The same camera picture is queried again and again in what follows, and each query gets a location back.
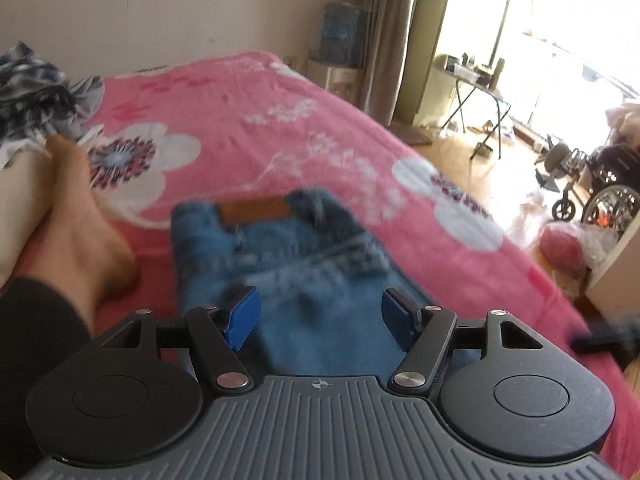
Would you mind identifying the red plastic bag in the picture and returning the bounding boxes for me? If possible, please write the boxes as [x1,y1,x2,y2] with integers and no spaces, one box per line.
[542,222,586,271]

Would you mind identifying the plaid shirt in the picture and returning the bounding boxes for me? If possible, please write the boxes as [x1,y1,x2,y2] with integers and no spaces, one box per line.
[0,42,68,126]

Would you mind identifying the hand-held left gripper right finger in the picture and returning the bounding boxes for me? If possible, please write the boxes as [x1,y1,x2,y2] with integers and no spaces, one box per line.
[380,287,544,396]

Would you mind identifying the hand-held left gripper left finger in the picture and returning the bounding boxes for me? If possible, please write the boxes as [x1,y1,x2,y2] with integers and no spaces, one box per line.
[96,285,263,396]

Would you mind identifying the black pants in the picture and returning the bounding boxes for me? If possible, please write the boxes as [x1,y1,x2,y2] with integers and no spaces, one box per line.
[0,275,93,480]

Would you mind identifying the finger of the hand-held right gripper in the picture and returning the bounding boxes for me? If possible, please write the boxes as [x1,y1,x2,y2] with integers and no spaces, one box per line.
[570,316,640,362]

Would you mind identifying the dark floor mat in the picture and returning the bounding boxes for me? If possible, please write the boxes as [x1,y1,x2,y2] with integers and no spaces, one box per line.
[392,122,433,146]

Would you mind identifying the blue water bottle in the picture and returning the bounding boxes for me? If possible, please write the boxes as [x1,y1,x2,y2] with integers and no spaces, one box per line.
[320,2,373,68]

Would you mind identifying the wheelchair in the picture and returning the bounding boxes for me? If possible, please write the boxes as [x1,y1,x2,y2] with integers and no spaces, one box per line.
[535,142,640,233]

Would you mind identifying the person's bare foot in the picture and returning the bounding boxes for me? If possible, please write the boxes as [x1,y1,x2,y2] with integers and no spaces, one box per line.
[27,135,141,321]

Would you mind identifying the white plastic bag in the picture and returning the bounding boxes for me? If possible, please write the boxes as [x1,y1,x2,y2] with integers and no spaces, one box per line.
[570,220,621,273]

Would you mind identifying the folding table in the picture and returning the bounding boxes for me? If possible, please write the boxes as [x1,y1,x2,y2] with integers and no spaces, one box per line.
[435,55,513,161]

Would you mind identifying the white water dispenser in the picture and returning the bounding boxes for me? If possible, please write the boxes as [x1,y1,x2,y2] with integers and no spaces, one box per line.
[305,57,363,106]

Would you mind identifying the beige curtain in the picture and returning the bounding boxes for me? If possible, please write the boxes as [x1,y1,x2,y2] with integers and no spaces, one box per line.
[360,0,421,128]

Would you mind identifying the beige clothes heap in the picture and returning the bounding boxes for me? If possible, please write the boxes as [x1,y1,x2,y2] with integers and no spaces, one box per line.
[605,102,640,151]

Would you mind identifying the grey garment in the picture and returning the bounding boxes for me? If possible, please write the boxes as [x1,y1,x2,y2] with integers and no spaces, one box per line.
[0,75,106,146]

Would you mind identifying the pink floral blanket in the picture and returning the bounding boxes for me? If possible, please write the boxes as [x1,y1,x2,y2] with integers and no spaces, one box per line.
[0,50,640,480]

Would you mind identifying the blue denim jeans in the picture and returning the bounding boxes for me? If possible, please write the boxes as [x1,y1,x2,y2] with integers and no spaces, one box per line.
[170,187,481,378]

